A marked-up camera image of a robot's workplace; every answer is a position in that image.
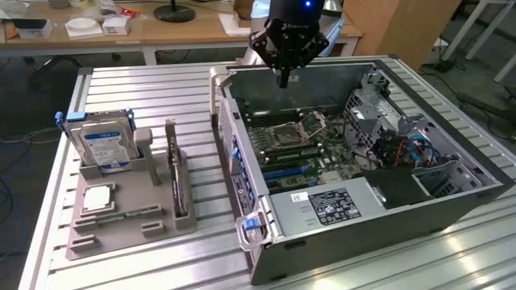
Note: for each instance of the wooden desk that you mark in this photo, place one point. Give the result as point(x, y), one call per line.
point(181, 33)

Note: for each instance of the white round part on block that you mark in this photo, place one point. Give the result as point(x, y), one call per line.
point(84, 28)

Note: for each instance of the wooden cabinet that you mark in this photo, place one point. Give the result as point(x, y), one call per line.
point(403, 30)

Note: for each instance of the black round lamp base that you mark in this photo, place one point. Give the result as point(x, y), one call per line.
point(173, 13)

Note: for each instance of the metal disk bay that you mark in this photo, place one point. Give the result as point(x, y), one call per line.
point(363, 121)

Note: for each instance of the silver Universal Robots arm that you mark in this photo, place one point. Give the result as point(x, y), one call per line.
point(253, 57)

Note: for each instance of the CPU socket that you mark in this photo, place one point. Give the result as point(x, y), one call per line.
point(288, 136)

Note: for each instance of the white labelled box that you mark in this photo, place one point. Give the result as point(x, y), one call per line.
point(116, 26)

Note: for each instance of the black RAM stick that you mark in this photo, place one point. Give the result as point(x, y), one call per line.
point(293, 153)

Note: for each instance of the silver CPU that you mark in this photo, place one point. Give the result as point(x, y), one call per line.
point(96, 197)

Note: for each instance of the black graphics card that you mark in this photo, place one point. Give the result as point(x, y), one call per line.
point(177, 181)

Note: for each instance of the blue expansion slot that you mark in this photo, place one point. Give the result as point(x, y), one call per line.
point(281, 174)

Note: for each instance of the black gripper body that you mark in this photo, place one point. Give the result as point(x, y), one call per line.
point(293, 18)

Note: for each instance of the blue case latch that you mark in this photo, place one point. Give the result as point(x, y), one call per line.
point(249, 225)

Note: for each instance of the red packet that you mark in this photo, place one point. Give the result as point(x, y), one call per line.
point(131, 13)

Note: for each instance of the open socket cover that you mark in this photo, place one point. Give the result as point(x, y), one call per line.
point(312, 124)

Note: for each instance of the open black PC case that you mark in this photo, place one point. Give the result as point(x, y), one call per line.
point(363, 247)

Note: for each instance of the grey power supply unit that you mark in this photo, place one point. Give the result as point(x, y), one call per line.
point(289, 217)

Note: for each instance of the green RAM stick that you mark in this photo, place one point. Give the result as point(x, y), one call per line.
point(116, 217)

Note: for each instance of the white box with dark lid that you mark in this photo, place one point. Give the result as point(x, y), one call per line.
point(33, 28)

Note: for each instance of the hard disk with blue caddy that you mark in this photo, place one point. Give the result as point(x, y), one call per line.
point(104, 145)

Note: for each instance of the grey parts rack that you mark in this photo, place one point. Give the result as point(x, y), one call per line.
point(120, 241)

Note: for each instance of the white table frame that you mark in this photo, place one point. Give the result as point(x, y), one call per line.
point(483, 18)

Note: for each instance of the white paper stack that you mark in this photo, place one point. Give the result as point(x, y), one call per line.
point(233, 28)

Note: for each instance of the black chair base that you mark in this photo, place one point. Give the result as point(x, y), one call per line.
point(60, 63)

